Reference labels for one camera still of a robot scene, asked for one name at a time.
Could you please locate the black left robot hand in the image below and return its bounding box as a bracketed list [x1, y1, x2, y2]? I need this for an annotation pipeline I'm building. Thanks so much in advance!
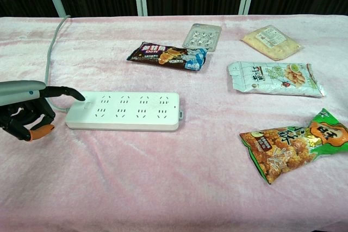
[0, 80, 85, 142]

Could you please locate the white green snack bag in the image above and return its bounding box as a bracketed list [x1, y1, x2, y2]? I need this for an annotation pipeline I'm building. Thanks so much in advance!
[226, 61, 326, 98]

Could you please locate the white power strip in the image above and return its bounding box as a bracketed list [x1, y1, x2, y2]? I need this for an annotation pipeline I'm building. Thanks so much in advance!
[64, 91, 185, 133]

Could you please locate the green orange snack bag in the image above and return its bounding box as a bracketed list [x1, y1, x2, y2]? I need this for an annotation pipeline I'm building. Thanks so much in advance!
[239, 108, 348, 185]

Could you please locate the yellow vacuum food pack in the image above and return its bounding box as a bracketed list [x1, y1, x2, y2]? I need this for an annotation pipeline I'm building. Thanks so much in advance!
[240, 24, 305, 61]

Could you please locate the clear blister pack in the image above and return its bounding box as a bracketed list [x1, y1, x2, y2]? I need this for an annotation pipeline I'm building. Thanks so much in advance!
[181, 23, 222, 52]

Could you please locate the pink plush tablecloth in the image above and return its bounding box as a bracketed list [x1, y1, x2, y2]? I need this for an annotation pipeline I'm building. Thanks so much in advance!
[0, 14, 348, 232]

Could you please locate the grey power cable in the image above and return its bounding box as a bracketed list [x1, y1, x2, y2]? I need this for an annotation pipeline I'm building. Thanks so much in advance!
[43, 15, 72, 114]

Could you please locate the brown croissant snack bag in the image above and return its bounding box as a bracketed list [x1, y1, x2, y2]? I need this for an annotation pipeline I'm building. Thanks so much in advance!
[126, 41, 210, 72]

